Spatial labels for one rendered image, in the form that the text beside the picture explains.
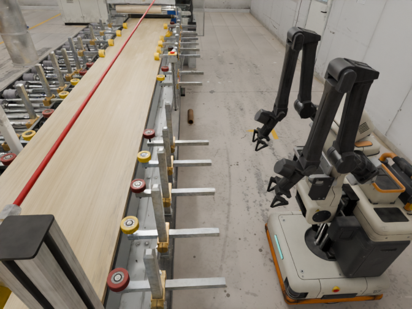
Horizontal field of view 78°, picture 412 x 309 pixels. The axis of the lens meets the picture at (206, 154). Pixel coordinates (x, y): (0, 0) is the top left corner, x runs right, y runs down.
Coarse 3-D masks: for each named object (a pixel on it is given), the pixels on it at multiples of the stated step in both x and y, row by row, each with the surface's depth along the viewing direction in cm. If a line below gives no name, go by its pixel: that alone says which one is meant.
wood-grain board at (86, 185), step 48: (144, 48) 325; (96, 96) 216; (144, 96) 218; (48, 144) 162; (96, 144) 163; (0, 192) 130; (48, 192) 130; (96, 192) 131; (96, 240) 109; (96, 288) 94
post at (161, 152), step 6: (162, 150) 117; (162, 156) 118; (162, 162) 120; (162, 168) 123; (162, 174) 125; (162, 180) 128; (168, 180) 132; (162, 186) 130; (168, 186) 132; (162, 192) 133; (168, 192) 133; (168, 210) 142
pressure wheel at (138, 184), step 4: (136, 180) 138; (140, 180) 138; (132, 184) 135; (136, 184) 136; (140, 184) 136; (144, 184) 136; (132, 188) 133; (136, 188) 133; (140, 188) 133; (144, 188) 136; (136, 192) 134; (140, 192) 135
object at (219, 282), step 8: (168, 280) 103; (176, 280) 103; (184, 280) 103; (192, 280) 103; (200, 280) 103; (208, 280) 103; (216, 280) 103; (224, 280) 103; (128, 288) 100; (136, 288) 100; (144, 288) 100; (168, 288) 101; (176, 288) 102; (184, 288) 102; (192, 288) 103; (200, 288) 103; (208, 288) 103
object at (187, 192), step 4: (188, 188) 142; (192, 188) 142; (196, 188) 142; (200, 188) 142; (204, 188) 143; (208, 188) 143; (212, 188) 143; (144, 192) 139; (148, 192) 139; (172, 192) 140; (176, 192) 140; (180, 192) 140; (184, 192) 140; (188, 192) 140; (192, 192) 140; (196, 192) 140; (200, 192) 140; (204, 192) 141; (208, 192) 141; (212, 192) 141; (136, 196) 139; (140, 196) 140; (144, 196) 140; (148, 196) 140
